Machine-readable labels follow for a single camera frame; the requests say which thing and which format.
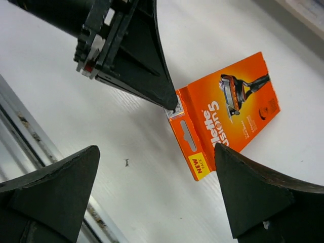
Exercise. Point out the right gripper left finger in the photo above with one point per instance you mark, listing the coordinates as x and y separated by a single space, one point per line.
49 204

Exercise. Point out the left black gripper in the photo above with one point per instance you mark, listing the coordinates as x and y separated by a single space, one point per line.
118 43

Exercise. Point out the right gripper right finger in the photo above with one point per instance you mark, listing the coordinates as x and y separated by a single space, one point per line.
264 205

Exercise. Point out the orange Gillette Fusion pack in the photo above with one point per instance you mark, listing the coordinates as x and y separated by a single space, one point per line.
230 106

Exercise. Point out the aluminium rail frame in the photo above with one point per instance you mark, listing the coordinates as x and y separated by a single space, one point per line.
25 147

